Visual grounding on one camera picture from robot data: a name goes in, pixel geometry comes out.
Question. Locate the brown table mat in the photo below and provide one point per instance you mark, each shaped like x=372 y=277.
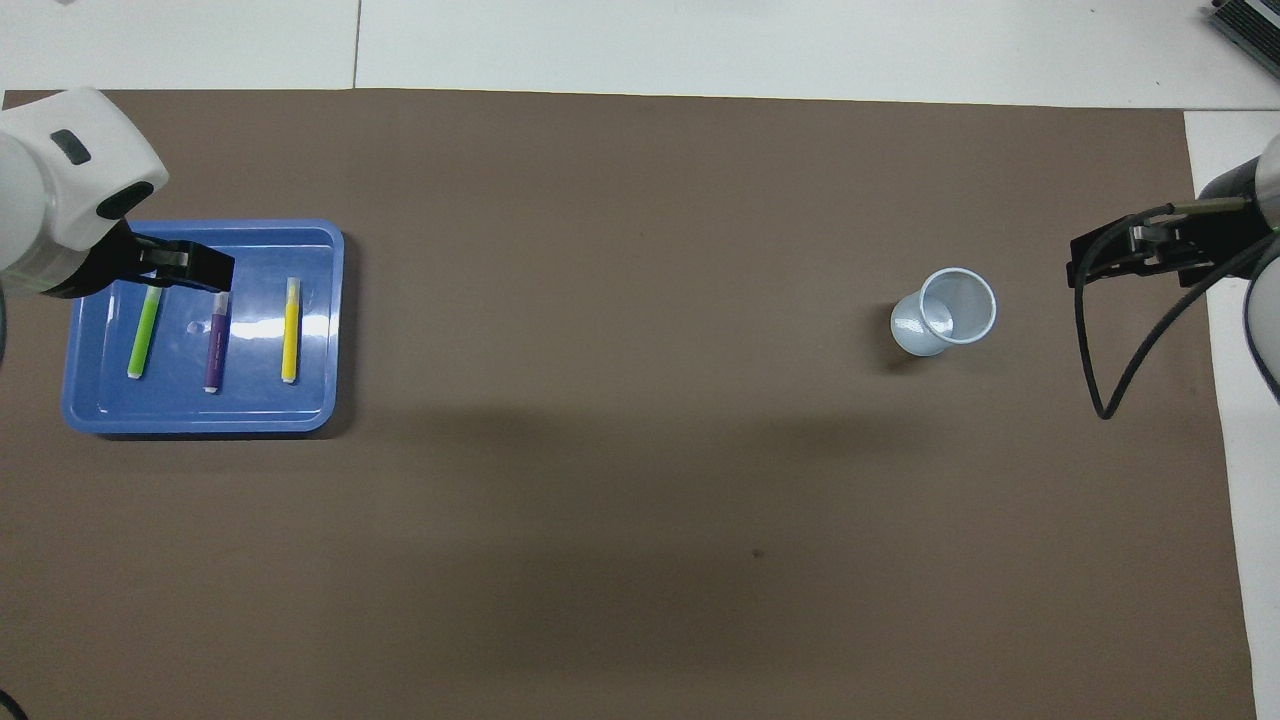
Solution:
x=600 y=500

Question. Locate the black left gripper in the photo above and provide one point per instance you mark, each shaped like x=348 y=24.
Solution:
x=95 y=270

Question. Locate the blue plastic tray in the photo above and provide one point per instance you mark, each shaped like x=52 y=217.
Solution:
x=260 y=410

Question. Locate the green pen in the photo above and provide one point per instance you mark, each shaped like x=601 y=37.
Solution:
x=143 y=335

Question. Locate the grey ribbed device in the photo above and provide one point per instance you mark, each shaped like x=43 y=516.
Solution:
x=1250 y=25

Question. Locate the purple pen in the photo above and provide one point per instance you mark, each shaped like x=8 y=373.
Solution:
x=215 y=345

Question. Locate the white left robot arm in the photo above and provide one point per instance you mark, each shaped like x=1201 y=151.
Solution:
x=60 y=190

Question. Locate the clear plastic cup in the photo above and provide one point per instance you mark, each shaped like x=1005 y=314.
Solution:
x=935 y=320

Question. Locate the yellow pen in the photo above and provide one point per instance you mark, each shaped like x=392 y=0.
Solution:
x=291 y=330

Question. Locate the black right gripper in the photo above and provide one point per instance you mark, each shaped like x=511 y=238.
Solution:
x=1225 y=240

